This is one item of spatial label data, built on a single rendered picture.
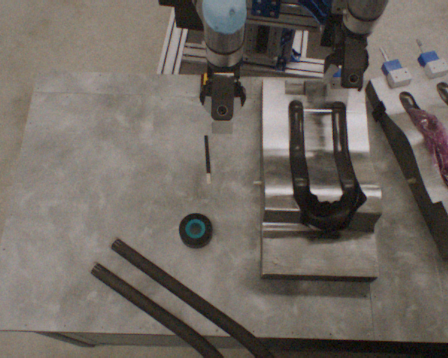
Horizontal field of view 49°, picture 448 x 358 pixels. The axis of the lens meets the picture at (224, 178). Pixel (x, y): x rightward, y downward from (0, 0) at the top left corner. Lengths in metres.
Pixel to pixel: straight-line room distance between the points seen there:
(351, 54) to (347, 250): 0.44
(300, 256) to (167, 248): 0.32
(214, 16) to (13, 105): 1.71
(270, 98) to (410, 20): 1.60
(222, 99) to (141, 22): 1.64
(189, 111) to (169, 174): 0.19
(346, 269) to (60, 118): 0.83
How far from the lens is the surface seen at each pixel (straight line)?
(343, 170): 1.19
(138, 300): 1.12
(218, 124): 1.16
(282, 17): 1.64
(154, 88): 1.39
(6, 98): 2.51
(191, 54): 2.17
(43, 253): 1.26
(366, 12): 1.08
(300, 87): 1.32
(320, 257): 1.15
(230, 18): 0.88
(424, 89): 1.42
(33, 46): 2.64
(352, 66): 1.14
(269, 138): 1.21
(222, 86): 1.01
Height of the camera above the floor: 1.95
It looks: 67 degrees down
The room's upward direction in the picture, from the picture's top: 2 degrees clockwise
